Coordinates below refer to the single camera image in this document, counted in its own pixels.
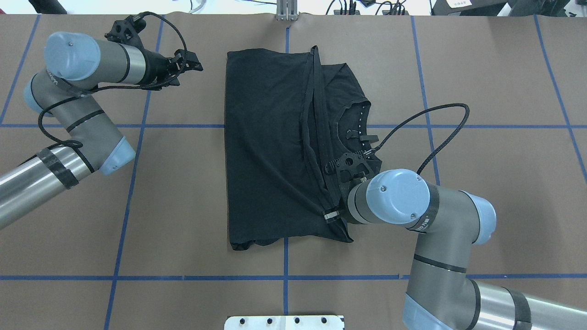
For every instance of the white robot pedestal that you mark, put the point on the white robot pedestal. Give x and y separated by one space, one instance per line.
285 322

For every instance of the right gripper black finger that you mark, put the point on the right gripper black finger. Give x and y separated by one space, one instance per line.
331 215

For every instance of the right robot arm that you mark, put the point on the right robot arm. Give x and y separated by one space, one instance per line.
449 223

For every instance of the black box with label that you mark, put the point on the black box with label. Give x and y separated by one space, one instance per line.
467 7

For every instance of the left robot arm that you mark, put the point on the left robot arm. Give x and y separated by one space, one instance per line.
84 138

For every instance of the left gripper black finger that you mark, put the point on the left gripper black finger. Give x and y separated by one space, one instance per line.
188 61

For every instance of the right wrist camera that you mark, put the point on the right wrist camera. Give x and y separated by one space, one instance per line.
348 167

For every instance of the black printed t-shirt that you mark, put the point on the black printed t-shirt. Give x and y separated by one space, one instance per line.
286 117

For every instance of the aluminium frame post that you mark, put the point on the aluminium frame post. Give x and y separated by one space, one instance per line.
287 10

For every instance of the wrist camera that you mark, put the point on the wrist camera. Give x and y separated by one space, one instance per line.
348 167
127 31

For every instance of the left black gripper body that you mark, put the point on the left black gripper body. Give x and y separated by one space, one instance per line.
155 66

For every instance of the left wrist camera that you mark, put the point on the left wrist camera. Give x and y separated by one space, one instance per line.
127 31

